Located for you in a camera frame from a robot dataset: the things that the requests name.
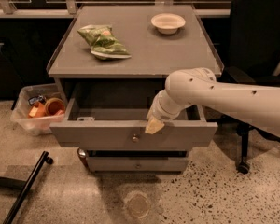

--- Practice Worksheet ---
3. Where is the black office chair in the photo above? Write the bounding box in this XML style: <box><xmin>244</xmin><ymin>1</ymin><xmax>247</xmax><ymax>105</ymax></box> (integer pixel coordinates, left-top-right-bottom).
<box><xmin>206</xmin><ymin>0</ymin><xmax>280</xmax><ymax>175</ymax></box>

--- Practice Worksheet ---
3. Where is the white paper packet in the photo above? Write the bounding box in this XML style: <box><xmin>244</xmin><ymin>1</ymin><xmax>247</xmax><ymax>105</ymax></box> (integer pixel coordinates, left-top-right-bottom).
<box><xmin>77</xmin><ymin>117</ymin><xmax>95</xmax><ymax>121</ymax></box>

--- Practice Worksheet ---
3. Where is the white paper bowl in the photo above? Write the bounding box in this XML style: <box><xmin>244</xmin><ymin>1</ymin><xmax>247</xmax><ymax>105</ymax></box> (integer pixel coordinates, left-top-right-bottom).
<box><xmin>151</xmin><ymin>13</ymin><xmax>186</xmax><ymax>35</ymax></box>

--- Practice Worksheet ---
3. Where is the grey drawer cabinet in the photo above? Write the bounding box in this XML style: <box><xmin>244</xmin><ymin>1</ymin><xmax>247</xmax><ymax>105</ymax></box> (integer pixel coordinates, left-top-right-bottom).
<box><xmin>49</xmin><ymin>5</ymin><xmax>222</xmax><ymax>167</ymax></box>

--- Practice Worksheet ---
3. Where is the grey drawer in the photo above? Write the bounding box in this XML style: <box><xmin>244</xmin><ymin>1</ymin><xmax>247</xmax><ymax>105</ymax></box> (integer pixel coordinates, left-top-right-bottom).
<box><xmin>86</xmin><ymin>157</ymin><xmax>189</xmax><ymax>172</ymax></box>
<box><xmin>51</xmin><ymin>79</ymin><xmax>217</xmax><ymax>151</ymax></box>

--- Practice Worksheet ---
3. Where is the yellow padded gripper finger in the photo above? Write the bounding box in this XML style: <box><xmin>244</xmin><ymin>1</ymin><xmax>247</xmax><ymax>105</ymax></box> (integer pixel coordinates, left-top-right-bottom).
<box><xmin>145</xmin><ymin>116</ymin><xmax>164</xmax><ymax>134</ymax></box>

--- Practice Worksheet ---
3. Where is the clear plastic bin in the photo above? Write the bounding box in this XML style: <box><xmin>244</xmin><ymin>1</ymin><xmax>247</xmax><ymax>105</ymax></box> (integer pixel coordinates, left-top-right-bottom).
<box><xmin>11</xmin><ymin>84</ymin><xmax>65</xmax><ymax>135</ymax></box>

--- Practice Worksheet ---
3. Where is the grey top drawer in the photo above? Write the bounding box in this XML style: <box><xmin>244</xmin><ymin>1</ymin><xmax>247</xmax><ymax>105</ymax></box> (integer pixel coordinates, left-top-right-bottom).
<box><xmin>51</xmin><ymin>79</ymin><xmax>217</xmax><ymax>151</ymax></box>

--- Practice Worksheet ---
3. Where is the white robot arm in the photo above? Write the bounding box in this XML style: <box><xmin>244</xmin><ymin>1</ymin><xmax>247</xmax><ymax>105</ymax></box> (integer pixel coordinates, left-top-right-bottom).
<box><xmin>145</xmin><ymin>67</ymin><xmax>280</xmax><ymax>137</ymax></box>

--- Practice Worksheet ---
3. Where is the orange cup in bin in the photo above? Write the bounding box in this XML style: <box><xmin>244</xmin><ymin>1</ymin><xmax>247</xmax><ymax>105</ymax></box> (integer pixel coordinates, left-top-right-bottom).
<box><xmin>45</xmin><ymin>97</ymin><xmax>65</xmax><ymax>116</ymax></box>

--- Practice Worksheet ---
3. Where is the grey bottom drawer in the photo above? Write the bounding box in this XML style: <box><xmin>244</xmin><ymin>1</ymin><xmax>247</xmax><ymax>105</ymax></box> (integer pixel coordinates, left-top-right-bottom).
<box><xmin>86</xmin><ymin>157</ymin><xmax>189</xmax><ymax>172</ymax></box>

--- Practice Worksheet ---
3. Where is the black metal stand leg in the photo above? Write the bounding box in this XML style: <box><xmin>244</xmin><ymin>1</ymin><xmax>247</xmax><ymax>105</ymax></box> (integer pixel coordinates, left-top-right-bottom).
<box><xmin>0</xmin><ymin>151</ymin><xmax>54</xmax><ymax>224</ymax></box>

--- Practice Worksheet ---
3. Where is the green chip bag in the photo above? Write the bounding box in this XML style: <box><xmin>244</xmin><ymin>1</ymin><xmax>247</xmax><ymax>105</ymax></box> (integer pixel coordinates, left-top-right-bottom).
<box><xmin>77</xmin><ymin>25</ymin><xmax>131</xmax><ymax>60</ymax></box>

